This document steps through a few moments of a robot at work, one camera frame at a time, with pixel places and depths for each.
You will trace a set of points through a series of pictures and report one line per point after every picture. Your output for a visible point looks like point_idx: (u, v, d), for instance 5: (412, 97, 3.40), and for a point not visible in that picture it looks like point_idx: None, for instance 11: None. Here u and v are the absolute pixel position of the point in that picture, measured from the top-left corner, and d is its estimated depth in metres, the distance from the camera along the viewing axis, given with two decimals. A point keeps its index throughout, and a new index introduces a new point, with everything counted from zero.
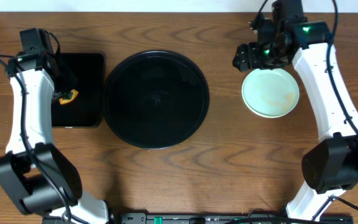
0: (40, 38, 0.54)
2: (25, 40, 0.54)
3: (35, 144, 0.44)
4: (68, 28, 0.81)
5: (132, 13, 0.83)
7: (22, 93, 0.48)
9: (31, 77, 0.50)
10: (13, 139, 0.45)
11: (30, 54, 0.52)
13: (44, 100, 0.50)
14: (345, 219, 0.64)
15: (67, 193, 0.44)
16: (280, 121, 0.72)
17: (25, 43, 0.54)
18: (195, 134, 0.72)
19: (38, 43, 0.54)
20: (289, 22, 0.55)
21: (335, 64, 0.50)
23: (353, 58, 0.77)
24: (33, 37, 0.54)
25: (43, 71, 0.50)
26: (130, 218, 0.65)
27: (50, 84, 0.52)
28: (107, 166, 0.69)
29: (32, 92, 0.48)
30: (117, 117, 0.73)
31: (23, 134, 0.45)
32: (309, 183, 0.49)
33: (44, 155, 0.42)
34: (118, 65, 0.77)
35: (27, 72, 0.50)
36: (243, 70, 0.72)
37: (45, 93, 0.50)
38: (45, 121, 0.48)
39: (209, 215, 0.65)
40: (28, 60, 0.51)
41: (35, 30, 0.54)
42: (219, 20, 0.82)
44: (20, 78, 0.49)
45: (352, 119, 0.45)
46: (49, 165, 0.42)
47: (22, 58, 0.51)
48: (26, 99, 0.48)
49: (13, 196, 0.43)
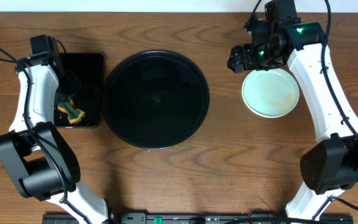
0: (48, 43, 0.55)
2: (34, 44, 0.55)
3: (36, 123, 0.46)
4: (68, 28, 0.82)
5: (132, 13, 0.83)
7: (27, 82, 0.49)
9: (37, 69, 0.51)
10: (16, 121, 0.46)
11: (38, 53, 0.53)
13: (48, 93, 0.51)
14: (345, 219, 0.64)
15: (65, 175, 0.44)
16: (280, 120, 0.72)
17: (35, 46, 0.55)
18: (195, 134, 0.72)
19: (46, 47, 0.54)
20: (282, 23, 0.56)
21: (329, 64, 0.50)
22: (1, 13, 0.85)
23: (352, 57, 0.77)
24: (41, 42, 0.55)
25: (48, 66, 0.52)
26: (130, 218, 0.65)
27: (54, 79, 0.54)
28: (107, 165, 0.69)
29: (37, 82, 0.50)
30: (117, 116, 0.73)
31: (26, 115, 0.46)
32: (308, 185, 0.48)
33: (44, 132, 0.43)
34: (119, 65, 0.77)
35: (33, 67, 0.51)
36: (238, 71, 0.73)
37: (48, 86, 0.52)
38: (47, 111, 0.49)
39: (209, 215, 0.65)
40: (36, 58, 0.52)
41: (44, 36, 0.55)
42: (218, 20, 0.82)
44: (28, 71, 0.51)
45: (348, 120, 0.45)
46: (48, 141, 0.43)
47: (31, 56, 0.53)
48: (31, 88, 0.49)
49: (13, 175, 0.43)
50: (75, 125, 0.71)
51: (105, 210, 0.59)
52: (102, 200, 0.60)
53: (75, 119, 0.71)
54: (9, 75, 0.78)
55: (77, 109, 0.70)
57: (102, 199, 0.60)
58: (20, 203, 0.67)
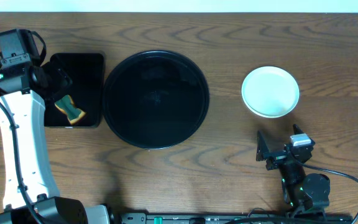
0: (21, 42, 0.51)
2: (5, 46, 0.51)
3: (36, 197, 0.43)
4: (68, 28, 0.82)
5: (132, 13, 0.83)
7: (10, 127, 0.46)
9: (17, 104, 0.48)
10: (12, 192, 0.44)
11: (12, 68, 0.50)
13: (38, 129, 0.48)
14: (345, 219, 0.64)
15: None
16: (281, 120, 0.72)
17: (5, 50, 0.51)
18: (195, 134, 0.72)
19: (20, 48, 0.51)
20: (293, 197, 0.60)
21: None
22: (0, 12, 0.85)
23: (350, 58, 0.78)
24: (14, 42, 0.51)
25: (30, 93, 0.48)
26: (130, 218, 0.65)
27: (41, 104, 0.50)
28: (107, 165, 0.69)
29: (22, 124, 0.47)
30: (117, 116, 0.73)
31: (21, 186, 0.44)
32: None
33: (47, 209, 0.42)
34: (118, 66, 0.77)
35: (9, 97, 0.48)
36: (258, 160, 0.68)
37: (38, 121, 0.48)
38: (43, 158, 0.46)
39: (209, 215, 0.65)
40: (10, 78, 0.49)
41: (15, 32, 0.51)
42: (219, 20, 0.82)
44: (5, 106, 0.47)
45: None
46: (50, 216, 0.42)
47: (2, 74, 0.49)
48: (17, 133, 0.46)
49: None
50: (76, 126, 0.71)
51: (107, 218, 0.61)
52: (103, 206, 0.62)
53: (76, 120, 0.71)
54: None
55: (77, 109, 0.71)
57: (104, 206, 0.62)
58: None
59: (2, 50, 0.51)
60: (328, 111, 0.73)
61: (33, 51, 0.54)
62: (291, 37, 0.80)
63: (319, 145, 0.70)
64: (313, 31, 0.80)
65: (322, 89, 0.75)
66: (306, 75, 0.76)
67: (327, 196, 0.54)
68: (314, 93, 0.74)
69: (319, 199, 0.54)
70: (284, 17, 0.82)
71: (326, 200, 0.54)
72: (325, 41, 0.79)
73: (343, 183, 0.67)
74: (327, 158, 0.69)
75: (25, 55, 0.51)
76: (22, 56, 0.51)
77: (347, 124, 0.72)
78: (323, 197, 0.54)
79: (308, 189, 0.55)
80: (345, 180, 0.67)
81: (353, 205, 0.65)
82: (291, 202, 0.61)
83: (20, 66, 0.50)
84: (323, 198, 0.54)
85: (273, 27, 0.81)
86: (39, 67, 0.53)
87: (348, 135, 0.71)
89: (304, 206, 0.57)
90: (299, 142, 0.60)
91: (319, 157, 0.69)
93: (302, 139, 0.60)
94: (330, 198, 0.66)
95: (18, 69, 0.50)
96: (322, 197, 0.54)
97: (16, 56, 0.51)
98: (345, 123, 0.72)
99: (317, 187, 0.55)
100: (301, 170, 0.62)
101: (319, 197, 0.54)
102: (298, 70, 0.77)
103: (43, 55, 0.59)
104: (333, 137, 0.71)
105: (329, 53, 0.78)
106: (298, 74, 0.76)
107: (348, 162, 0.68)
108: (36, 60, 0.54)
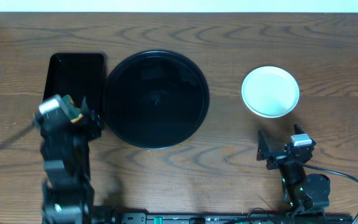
0: (66, 170, 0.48)
2: (52, 173, 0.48)
3: None
4: (68, 28, 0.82)
5: (132, 13, 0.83)
7: None
9: None
10: None
11: (63, 196, 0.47)
13: None
14: (345, 219, 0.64)
15: None
16: (281, 120, 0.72)
17: (53, 177, 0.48)
18: (196, 134, 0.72)
19: (68, 176, 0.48)
20: (293, 197, 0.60)
21: None
22: (0, 12, 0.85)
23: (350, 58, 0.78)
24: (55, 143, 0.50)
25: None
26: (130, 218, 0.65)
27: None
28: (107, 165, 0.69)
29: None
30: (117, 116, 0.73)
31: None
32: None
33: None
34: (119, 65, 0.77)
35: None
36: (258, 160, 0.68)
37: None
38: None
39: (209, 215, 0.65)
40: (66, 210, 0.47)
41: (59, 162, 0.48)
42: (219, 20, 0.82)
44: None
45: None
46: None
47: (59, 205, 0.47)
48: None
49: None
50: None
51: None
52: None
53: None
54: (9, 76, 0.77)
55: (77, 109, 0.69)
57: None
58: (20, 203, 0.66)
59: (51, 179, 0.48)
60: (328, 111, 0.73)
61: (75, 165, 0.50)
62: (291, 37, 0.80)
63: (319, 144, 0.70)
64: (313, 31, 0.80)
65: (322, 89, 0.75)
66: (306, 74, 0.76)
67: (327, 196, 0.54)
68: (314, 93, 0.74)
69: (319, 199, 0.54)
70: (284, 17, 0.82)
71: (326, 200, 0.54)
72: (325, 41, 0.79)
73: (343, 183, 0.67)
74: (327, 157, 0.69)
75: (73, 182, 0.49)
76: (70, 181, 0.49)
77: (347, 124, 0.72)
78: (323, 197, 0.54)
79: (308, 189, 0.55)
80: (345, 180, 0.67)
81: (353, 205, 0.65)
82: (291, 202, 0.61)
83: (71, 195, 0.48)
84: (322, 198, 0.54)
85: (273, 27, 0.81)
86: (85, 181, 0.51)
87: (348, 135, 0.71)
89: (304, 206, 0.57)
90: (300, 142, 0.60)
91: (319, 157, 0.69)
93: (302, 139, 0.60)
94: (331, 198, 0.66)
95: (70, 200, 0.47)
96: (322, 197, 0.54)
97: (63, 182, 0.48)
98: (345, 123, 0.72)
99: (317, 187, 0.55)
100: (301, 170, 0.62)
101: (319, 198, 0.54)
102: (298, 70, 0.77)
103: (81, 132, 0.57)
104: (334, 137, 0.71)
105: (329, 53, 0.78)
106: (298, 73, 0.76)
107: (348, 162, 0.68)
108: (81, 172, 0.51)
